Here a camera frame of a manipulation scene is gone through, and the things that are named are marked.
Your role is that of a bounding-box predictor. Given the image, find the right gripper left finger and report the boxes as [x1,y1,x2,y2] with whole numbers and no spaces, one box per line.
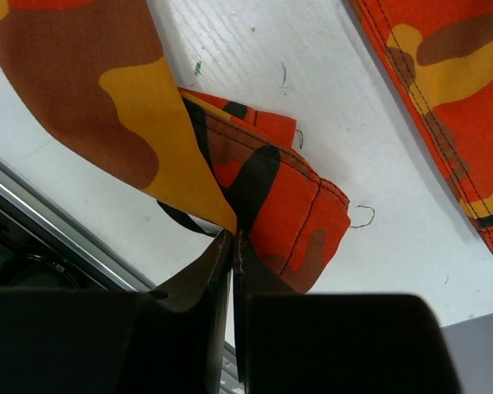
[0,231,233,393]

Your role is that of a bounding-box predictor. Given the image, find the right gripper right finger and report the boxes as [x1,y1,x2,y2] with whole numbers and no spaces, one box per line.
[233,232,462,393]

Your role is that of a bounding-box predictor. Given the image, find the orange camouflage trousers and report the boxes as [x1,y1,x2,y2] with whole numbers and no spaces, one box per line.
[0,1,493,293]

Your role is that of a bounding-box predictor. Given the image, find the aluminium rail frame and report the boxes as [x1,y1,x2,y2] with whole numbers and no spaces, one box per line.
[0,163,242,393]

